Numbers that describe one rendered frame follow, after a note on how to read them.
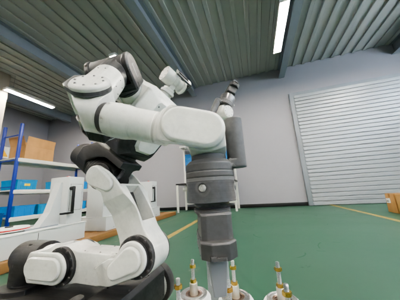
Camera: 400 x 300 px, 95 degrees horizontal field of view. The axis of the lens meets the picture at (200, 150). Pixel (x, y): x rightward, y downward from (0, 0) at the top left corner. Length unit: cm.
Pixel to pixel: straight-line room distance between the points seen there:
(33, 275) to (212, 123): 94
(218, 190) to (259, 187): 515
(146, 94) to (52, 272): 75
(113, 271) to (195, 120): 62
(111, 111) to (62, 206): 239
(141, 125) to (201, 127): 12
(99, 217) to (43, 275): 210
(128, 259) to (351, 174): 547
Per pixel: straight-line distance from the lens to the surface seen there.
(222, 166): 31
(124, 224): 80
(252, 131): 567
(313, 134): 572
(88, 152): 93
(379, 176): 604
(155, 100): 72
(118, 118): 38
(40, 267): 104
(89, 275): 93
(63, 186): 275
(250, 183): 544
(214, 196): 30
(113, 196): 79
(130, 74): 67
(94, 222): 315
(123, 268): 77
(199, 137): 30
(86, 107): 42
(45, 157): 575
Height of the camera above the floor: 54
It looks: 13 degrees up
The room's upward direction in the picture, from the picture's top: 4 degrees counter-clockwise
